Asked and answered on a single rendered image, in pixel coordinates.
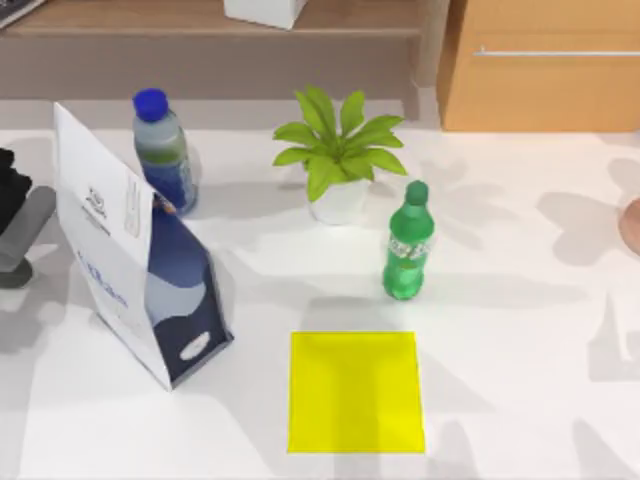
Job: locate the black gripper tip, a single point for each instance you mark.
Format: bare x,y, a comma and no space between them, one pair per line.
11,185

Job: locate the green plant in white pot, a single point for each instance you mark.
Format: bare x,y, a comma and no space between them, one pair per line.
340,150

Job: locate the white box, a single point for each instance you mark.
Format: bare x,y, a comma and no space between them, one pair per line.
265,11

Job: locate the blue capped clear bottle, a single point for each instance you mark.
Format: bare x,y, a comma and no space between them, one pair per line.
162,150

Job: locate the flat yellow square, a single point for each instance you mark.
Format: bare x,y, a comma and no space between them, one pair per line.
355,395

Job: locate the white and blue carton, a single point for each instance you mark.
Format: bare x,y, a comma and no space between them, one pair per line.
107,240

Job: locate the grey keyboard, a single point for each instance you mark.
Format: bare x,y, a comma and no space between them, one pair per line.
15,9

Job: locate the wooden open shelf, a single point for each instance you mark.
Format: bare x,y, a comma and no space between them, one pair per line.
200,55

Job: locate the wooden cupboard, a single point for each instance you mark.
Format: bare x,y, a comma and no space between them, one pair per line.
540,95

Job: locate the salmon-coloured round object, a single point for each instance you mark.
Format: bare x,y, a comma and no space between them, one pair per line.
632,225

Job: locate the green bottle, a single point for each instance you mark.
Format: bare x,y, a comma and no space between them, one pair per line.
407,250

